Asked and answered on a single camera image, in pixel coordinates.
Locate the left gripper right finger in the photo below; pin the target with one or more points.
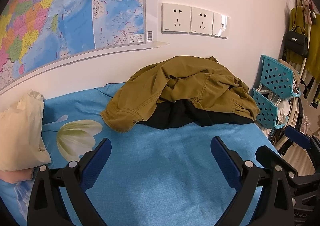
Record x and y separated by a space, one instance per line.
241 175

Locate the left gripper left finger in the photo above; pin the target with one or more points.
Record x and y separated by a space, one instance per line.
46 205

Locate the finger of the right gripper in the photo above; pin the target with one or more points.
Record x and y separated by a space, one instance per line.
298 137

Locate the olive brown jacket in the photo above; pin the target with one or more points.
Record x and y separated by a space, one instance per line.
205 83

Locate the pink pillow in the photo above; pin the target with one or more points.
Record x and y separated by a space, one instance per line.
13 177

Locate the cream pillow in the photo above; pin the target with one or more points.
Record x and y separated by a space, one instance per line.
22 146

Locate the black handbag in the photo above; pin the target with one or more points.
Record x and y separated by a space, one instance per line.
297 41

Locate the blue floral bed sheet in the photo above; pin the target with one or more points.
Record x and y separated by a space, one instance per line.
152 177

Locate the yellow hanging garment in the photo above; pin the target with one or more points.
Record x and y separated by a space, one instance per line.
297 24

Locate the black garment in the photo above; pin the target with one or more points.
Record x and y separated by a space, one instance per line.
182 112

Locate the white middle wall socket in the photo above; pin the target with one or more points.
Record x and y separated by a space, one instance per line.
201 21

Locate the colourful wall map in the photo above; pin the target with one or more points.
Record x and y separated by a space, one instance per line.
38 35

